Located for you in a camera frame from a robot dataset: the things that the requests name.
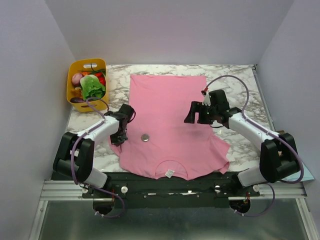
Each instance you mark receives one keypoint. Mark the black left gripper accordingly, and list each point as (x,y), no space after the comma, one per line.
(118,141)

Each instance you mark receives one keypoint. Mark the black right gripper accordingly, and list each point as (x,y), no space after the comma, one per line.
(198,113)

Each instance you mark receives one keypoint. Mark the pink t-shirt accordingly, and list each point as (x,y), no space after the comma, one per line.
(175,148)

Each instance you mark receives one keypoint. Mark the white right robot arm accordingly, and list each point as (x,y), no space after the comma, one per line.
(278,152)

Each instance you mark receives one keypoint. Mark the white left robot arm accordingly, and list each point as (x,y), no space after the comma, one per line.
(75,154)

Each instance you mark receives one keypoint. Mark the green toy lettuce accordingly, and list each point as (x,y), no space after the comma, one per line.
(91,87)

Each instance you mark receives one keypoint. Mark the red toy pepper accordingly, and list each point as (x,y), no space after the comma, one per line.
(101,78)

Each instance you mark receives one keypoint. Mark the purple toy eggplant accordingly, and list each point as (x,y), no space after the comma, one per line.
(77,100)

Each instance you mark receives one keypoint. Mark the orange toy carrot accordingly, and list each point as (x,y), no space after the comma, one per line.
(85,73)

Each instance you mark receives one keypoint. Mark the purple toy onion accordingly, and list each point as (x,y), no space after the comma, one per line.
(76,78)

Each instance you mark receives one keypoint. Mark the yellow plastic basket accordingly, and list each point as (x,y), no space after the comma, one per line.
(92,65)

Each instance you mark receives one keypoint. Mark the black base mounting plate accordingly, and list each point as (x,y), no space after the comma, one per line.
(212,190)

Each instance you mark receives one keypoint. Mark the blue snack bag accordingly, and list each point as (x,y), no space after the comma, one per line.
(307,176)

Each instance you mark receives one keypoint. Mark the aluminium frame rail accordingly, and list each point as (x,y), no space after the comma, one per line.
(67,191)

